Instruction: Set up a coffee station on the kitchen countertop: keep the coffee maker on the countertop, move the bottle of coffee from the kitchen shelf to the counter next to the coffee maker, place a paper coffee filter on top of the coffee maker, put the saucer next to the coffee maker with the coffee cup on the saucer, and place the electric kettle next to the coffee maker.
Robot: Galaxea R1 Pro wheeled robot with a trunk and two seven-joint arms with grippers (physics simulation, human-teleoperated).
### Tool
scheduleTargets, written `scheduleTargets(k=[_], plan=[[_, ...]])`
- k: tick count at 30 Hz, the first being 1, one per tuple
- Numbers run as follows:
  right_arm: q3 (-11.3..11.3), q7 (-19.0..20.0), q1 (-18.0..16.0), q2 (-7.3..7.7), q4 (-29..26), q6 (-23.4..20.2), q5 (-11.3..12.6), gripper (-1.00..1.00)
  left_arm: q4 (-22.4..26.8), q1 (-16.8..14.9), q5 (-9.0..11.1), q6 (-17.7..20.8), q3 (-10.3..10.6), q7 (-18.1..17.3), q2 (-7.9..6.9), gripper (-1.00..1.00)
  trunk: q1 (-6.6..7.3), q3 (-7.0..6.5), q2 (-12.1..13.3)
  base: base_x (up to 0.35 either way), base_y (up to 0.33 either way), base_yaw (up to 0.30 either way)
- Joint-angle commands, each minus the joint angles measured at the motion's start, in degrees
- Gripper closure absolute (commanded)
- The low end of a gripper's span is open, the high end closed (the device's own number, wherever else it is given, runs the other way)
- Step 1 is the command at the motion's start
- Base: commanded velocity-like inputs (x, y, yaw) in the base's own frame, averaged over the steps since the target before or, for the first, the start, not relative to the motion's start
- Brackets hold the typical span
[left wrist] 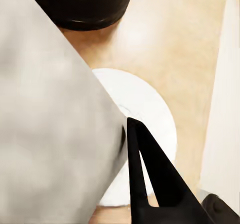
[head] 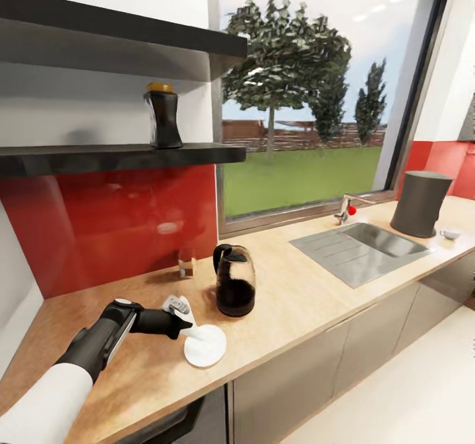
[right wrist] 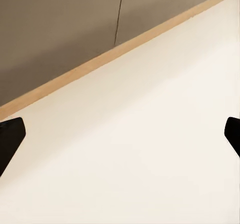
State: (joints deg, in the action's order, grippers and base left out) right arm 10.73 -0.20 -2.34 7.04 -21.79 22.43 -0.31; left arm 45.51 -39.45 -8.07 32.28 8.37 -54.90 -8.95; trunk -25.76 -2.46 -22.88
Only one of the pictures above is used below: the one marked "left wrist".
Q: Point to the paper coffee filter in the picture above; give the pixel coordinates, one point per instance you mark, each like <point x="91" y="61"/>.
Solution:
<point x="63" y="139"/>

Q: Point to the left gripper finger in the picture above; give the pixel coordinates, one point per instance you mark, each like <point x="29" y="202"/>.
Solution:
<point x="177" y="204"/>

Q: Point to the electric kettle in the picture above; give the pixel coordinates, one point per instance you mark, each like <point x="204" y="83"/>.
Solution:
<point x="84" y="15"/>

